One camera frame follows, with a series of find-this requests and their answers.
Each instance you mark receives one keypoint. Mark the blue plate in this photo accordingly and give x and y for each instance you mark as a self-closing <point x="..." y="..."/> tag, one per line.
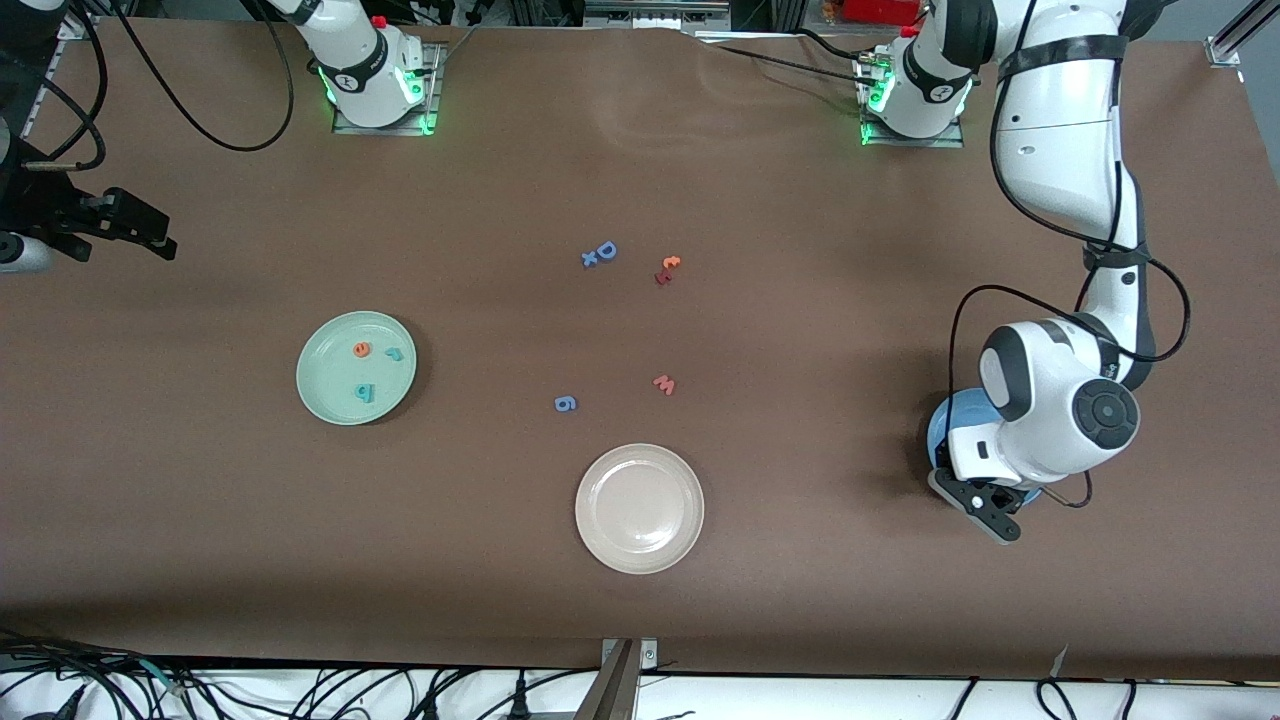
<point x="960" y="410"/>

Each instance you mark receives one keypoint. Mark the light green plate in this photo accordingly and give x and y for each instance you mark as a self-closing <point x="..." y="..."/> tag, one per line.
<point x="340" y="375"/>

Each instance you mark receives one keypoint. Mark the brown table cover sheet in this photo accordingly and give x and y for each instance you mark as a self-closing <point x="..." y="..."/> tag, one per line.
<point x="200" y="550"/>

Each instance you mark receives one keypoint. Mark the aluminium table edge bracket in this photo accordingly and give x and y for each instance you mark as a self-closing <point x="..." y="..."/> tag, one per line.
<point x="625" y="690"/>

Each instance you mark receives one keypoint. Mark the red box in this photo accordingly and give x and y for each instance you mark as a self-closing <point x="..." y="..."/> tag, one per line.
<point x="880" y="10"/>

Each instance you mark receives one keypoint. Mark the grey metal device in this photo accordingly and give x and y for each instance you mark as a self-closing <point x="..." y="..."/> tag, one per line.
<point x="655" y="15"/>

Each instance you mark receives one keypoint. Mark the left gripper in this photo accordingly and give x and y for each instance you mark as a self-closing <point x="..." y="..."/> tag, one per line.
<point x="1001" y="499"/>

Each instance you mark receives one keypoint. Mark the beige plate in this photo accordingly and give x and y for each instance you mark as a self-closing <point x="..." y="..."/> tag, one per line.
<point x="639" y="509"/>

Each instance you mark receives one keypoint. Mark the aluminium corner profile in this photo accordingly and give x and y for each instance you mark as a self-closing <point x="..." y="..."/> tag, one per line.
<point x="1235" y="40"/>
<point x="78" y="27"/>

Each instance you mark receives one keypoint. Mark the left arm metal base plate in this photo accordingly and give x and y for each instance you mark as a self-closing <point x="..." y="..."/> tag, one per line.
<point x="950" y="141"/>

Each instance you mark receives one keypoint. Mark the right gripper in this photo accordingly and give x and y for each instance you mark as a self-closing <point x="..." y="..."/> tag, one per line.
<point x="33" y="205"/>

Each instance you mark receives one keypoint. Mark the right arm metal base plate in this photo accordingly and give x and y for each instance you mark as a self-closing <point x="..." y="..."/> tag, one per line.
<point x="434" y="85"/>

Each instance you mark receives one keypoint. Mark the black power plug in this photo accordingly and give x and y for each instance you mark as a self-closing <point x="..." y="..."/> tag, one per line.
<point x="520" y="705"/>

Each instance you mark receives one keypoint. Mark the blue letter D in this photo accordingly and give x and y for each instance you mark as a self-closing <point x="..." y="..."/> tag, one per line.
<point x="606" y="250"/>

